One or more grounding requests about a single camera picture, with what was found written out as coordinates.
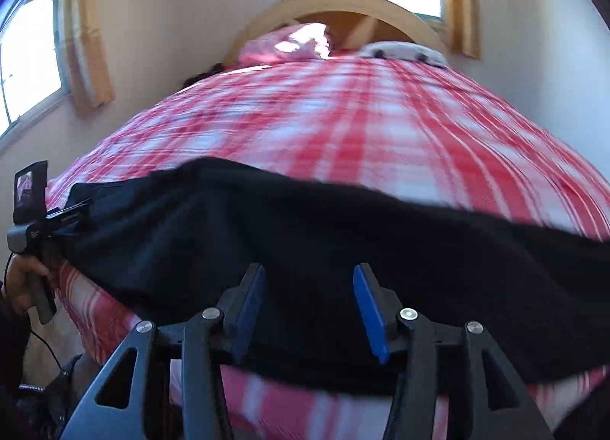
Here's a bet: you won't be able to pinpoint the beige patterned side window curtain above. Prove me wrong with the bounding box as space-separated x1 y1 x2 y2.
64 0 115 112

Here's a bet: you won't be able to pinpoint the black cable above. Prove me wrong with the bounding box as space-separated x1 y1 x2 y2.
4 252 64 371

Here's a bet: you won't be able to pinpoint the dark object beside bed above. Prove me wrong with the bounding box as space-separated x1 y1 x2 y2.
183 63 225 87

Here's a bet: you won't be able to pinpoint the bed with red plaid sheet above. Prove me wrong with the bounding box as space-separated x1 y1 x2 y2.
45 52 610 440

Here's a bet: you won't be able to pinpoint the white pillow with black dots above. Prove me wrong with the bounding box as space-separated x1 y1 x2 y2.
358 41 449 66

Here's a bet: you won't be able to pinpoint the black pants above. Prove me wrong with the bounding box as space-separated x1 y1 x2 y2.
45 158 610 398

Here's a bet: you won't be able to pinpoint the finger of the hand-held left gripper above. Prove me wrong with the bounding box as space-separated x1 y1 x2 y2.
57 198 92 234

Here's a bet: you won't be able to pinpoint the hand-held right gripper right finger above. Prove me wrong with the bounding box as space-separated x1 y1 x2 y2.
353 263 556 440

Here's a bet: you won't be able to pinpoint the side window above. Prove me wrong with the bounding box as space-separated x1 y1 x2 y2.
0 0 72 141

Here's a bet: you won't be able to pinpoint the person's left forearm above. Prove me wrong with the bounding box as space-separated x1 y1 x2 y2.
0 280 32 369

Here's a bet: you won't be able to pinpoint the person's left hand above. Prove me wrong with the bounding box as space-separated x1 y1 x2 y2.
0 254 48 317

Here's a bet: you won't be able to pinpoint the pink pillow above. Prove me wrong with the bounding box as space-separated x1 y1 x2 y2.
238 22 332 64

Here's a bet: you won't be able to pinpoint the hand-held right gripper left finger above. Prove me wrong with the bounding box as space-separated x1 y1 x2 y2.
59 263 266 440

